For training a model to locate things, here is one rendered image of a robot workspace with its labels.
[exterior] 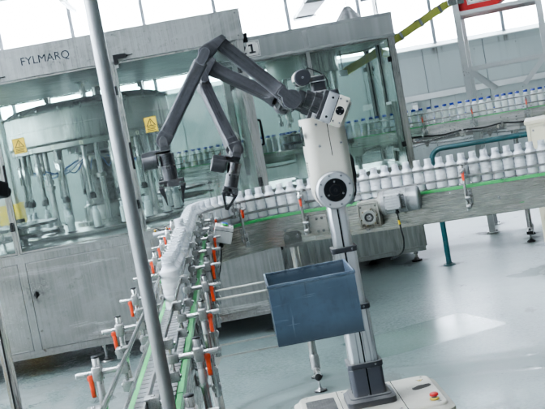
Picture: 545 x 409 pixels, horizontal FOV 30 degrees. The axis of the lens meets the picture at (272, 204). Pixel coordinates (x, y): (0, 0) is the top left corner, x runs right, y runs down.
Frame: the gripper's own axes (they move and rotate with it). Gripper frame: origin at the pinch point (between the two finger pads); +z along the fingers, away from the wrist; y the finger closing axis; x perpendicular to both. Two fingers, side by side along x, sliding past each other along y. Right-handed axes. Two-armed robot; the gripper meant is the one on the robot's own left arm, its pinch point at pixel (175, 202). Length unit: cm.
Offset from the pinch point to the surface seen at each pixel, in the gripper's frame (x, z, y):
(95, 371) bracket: -203, 17, -11
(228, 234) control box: 23.5, 19.2, 18.0
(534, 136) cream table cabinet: 334, 23, 249
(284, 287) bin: -54, 33, 34
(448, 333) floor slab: 223, 128, 141
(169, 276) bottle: -99, 15, -1
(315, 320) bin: -54, 46, 43
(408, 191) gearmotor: 127, 25, 115
